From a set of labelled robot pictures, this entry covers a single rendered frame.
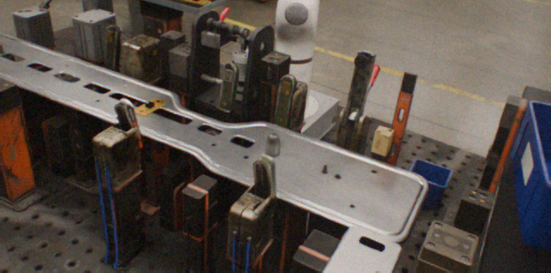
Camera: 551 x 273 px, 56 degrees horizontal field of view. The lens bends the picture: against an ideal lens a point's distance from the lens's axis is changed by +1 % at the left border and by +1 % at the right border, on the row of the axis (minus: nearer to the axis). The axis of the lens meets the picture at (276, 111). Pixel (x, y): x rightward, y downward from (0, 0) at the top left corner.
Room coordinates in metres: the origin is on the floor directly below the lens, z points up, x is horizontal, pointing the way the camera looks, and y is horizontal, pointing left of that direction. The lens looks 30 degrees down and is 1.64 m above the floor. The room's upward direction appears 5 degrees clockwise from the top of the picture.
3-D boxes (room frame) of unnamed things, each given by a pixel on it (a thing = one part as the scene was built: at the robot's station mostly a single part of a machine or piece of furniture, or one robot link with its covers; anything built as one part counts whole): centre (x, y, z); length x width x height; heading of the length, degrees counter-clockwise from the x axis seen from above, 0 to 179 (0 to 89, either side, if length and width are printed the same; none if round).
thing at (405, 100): (0.96, -0.27, 0.95); 0.03 x 0.01 x 0.50; 64
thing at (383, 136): (0.94, -0.24, 0.88); 0.04 x 0.04 x 0.36; 64
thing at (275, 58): (1.16, 0.01, 0.91); 0.07 x 0.05 x 0.42; 154
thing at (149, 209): (1.08, 0.30, 0.84); 0.13 x 0.05 x 0.29; 154
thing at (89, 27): (1.36, 0.53, 0.90); 0.13 x 0.10 x 0.41; 154
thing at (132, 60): (1.28, 0.38, 0.89); 0.13 x 0.11 x 0.38; 154
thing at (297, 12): (1.44, -0.04, 1.11); 0.19 x 0.12 x 0.24; 176
